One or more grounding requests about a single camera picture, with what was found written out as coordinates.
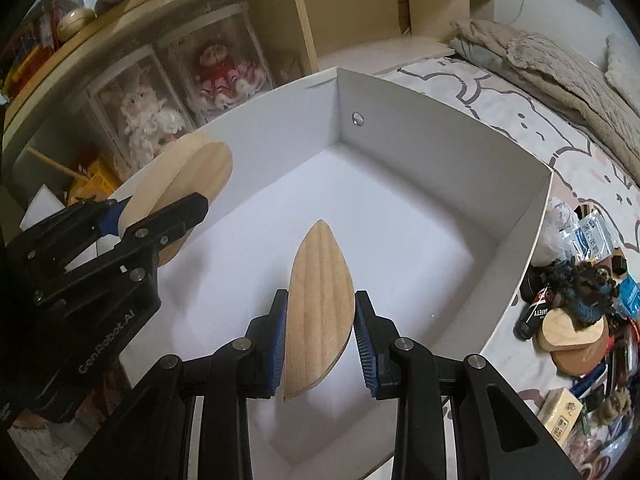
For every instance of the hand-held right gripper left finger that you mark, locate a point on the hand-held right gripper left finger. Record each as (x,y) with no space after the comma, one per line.
(277,345)

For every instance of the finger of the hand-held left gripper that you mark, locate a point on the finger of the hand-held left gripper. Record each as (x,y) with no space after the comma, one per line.
(170,220)
(111,220)

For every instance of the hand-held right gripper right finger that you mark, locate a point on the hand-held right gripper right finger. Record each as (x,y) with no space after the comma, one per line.
(365,355)

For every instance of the thick oval wooden block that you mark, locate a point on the thick oval wooden block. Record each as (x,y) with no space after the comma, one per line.
(200,170)

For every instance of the oval wooden piece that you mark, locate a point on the oval wooden piece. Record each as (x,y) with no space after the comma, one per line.
(315,300)

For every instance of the white shoe box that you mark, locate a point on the white shoe box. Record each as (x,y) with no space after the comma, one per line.
(400,185)

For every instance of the wooden stick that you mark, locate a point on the wooden stick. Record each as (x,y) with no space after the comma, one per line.
(50,165)

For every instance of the white dress doll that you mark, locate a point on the white dress doll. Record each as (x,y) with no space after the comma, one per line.
(145,120)

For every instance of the red dress doll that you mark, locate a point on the red dress doll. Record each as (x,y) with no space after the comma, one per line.
(227,75)

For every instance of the colourful toy box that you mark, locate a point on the colourful toy box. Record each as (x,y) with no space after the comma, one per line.
(25,45)

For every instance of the round wooden figurine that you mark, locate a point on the round wooden figurine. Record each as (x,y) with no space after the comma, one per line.
(75,20)

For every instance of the beige printed small box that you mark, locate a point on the beige printed small box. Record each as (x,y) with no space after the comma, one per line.
(560,412)

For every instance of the wooden oval box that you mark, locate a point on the wooden oval box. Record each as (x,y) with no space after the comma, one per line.
(570,332)

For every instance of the round wooden disc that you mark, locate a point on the round wooden disc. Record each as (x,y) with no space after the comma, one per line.
(582,366)

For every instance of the black blue scrunchie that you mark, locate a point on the black blue scrunchie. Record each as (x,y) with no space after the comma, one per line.
(585,285)

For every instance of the wooden shelf unit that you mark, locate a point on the wooden shelf unit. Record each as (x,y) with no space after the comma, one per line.
(310,20)

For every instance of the clear blue printed packet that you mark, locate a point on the clear blue printed packet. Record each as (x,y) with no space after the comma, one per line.
(595,240)

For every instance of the small black cube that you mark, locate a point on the small black cube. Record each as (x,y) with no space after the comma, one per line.
(618,262)

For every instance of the bunny print bed sheet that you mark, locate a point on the bunny print bed sheet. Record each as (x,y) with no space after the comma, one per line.
(500,110)

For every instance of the fluffy beige pillow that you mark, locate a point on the fluffy beige pillow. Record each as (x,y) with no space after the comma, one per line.
(622,60)

